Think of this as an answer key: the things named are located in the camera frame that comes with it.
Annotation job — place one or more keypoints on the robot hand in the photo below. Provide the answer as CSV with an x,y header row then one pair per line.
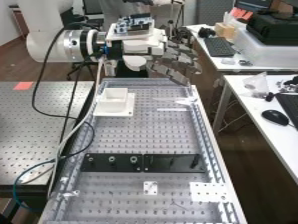
x,y
141,41

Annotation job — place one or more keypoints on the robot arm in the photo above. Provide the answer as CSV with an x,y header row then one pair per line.
x,y
44,33

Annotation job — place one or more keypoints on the black headphones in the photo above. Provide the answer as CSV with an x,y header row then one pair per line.
x,y
206,32

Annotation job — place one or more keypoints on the white desk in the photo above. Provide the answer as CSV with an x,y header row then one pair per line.
x,y
257,133
207,61

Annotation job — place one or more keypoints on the black keyboard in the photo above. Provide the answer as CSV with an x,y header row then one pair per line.
x,y
290,108
219,46

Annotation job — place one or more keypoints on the small white box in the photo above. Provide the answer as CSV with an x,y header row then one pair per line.
x,y
114,103

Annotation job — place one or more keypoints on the computer screen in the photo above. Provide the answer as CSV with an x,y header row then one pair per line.
x,y
254,4

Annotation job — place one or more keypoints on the clear storage bin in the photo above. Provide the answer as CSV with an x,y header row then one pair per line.
x,y
266,53

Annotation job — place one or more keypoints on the clear plastic bag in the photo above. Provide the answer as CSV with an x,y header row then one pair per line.
x,y
257,85

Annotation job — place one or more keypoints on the red tape patch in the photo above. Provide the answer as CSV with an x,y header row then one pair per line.
x,y
22,85

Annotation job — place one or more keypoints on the black case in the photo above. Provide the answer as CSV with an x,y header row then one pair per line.
x,y
274,28

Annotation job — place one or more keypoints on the black plate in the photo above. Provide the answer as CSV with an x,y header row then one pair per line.
x,y
101,163

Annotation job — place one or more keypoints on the black mouse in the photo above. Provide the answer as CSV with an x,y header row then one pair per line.
x,y
274,117

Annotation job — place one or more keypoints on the thin stick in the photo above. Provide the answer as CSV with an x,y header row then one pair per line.
x,y
193,161

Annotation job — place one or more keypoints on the small white square plate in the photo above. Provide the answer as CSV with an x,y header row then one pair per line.
x,y
150,188

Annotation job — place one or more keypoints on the clear box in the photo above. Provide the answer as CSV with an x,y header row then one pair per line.
x,y
133,210

